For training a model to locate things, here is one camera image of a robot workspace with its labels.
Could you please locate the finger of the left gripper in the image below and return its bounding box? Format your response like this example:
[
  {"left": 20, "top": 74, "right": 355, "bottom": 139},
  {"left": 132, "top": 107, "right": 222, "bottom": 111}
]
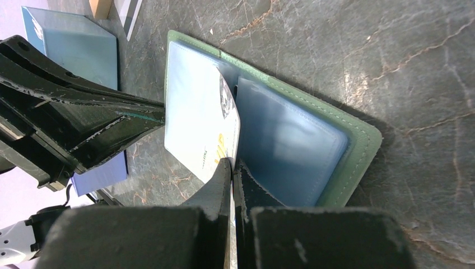
[{"left": 1, "top": 35, "right": 165, "bottom": 191}]

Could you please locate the small wooden block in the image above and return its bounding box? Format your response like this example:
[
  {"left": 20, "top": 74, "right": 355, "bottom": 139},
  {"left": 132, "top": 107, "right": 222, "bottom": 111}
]
[{"left": 89, "top": 0, "right": 113, "bottom": 20}]

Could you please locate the silver VIP card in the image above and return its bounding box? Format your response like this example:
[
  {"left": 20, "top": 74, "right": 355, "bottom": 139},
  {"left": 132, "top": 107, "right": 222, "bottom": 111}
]
[{"left": 195, "top": 67, "right": 240, "bottom": 268}]

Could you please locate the blue three-compartment organizer tray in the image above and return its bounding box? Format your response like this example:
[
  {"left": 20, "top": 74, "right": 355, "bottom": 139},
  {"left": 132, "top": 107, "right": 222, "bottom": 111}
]
[{"left": 21, "top": 6, "right": 127, "bottom": 196}]

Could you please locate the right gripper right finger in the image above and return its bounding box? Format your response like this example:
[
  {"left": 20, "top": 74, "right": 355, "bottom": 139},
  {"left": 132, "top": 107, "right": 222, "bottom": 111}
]
[{"left": 234, "top": 161, "right": 416, "bottom": 268}]

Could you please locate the silver magnetic stripe card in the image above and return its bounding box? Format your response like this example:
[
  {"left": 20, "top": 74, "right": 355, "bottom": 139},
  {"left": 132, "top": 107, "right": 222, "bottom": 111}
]
[{"left": 114, "top": 0, "right": 142, "bottom": 41}]

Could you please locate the green card holder wallet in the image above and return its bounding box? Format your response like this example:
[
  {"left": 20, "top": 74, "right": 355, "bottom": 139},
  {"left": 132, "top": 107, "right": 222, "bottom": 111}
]
[{"left": 164, "top": 30, "right": 383, "bottom": 207}]

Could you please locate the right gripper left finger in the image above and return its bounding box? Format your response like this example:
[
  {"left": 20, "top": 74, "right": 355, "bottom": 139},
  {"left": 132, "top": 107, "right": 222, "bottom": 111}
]
[{"left": 36, "top": 158, "right": 232, "bottom": 268}]

